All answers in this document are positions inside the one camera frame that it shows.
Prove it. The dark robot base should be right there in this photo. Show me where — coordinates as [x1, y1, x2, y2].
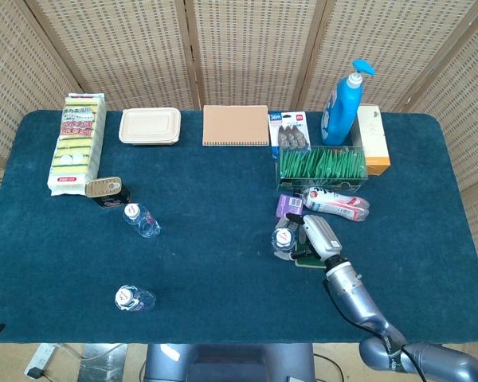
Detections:
[143, 342, 316, 382]

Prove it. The beige lidded food container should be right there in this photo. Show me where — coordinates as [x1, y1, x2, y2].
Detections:
[118, 107, 182, 146]

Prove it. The black luncheon meat can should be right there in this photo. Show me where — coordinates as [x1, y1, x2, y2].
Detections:
[84, 176, 131, 210]

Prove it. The blue pump detergent bottle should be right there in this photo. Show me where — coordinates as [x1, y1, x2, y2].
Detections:
[320, 58, 377, 146]

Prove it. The white and orange carton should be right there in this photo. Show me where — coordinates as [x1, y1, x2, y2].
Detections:
[350, 103, 392, 177]

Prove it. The white power strip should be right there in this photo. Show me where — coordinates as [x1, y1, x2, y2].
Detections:
[23, 343, 60, 379]

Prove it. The green yellow scouring sponge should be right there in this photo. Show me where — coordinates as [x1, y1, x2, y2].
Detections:
[293, 238, 328, 270]

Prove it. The small purple box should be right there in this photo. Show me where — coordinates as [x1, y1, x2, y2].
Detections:
[275, 193, 305, 220]

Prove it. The red white labelled plastic bottle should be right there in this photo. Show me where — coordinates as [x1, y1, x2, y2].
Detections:
[301, 186, 370, 222]

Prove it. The brown spiral notebook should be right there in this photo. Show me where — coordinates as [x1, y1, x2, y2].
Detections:
[202, 104, 270, 147]

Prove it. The binder clips pack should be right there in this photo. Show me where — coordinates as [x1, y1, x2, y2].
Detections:
[267, 111, 312, 154]

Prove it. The clear water bottle white cap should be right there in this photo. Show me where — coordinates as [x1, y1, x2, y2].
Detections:
[270, 224, 302, 262]
[114, 284, 157, 313]
[123, 202, 162, 239]

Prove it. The metal table leg plate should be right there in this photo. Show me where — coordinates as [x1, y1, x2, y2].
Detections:
[79, 342, 128, 382]

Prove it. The woven wicker folding screen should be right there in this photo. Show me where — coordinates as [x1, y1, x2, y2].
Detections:
[0, 0, 478, 291]

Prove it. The clear box of green sachets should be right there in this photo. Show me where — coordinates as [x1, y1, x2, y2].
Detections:
[276, 145, 369, 193]

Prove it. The yellow sponge multipack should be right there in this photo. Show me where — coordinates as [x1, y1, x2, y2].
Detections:
[46, 92, 108, 197]

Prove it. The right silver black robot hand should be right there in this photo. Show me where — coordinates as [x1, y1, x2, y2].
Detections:
[285, 212, 343, 263]

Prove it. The blue table carpet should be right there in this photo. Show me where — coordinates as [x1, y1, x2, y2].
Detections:
[0, 109, 478, 345]

